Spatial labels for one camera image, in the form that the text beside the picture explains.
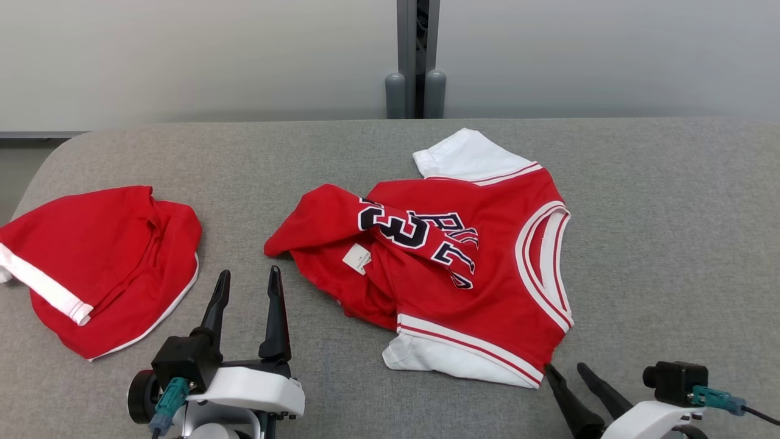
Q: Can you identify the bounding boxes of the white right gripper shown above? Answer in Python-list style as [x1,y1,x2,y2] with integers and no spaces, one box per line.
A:
[544,362,709,439]

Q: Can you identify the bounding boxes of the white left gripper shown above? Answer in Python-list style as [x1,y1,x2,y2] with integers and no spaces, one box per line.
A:
[200,266,305,421]

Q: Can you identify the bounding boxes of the red white basketball shorts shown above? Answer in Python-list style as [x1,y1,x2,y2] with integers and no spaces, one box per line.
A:
[0,185,204,362]

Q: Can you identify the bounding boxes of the red white basketball jersey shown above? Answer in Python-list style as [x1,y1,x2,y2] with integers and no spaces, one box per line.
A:
[264,127,574,390]

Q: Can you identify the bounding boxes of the left camera cable teal plug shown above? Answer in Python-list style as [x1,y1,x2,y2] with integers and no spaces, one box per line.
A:
[149,377,191,439]

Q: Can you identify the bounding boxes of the camera cable teal plug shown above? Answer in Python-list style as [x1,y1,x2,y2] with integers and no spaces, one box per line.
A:
[692,385,780,426]
[149,377,191,439]

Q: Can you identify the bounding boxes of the right camera cable teal plug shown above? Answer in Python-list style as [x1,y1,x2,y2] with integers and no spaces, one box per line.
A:
[692,385,780,426]

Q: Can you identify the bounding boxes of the grey cylindrical post foot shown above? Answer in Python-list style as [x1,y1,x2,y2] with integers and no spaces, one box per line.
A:
[425,69,447,119]
[385,73,407,120]

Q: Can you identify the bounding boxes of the grey wall baseboard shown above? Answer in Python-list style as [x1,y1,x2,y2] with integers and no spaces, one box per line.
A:
[0,130,90,140]

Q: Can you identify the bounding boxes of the grey partition post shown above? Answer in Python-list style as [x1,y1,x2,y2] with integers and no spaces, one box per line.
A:
[396,0,441,120]

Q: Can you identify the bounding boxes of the black cables inside post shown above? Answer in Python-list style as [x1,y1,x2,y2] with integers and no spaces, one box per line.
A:
[416,0,430,118]

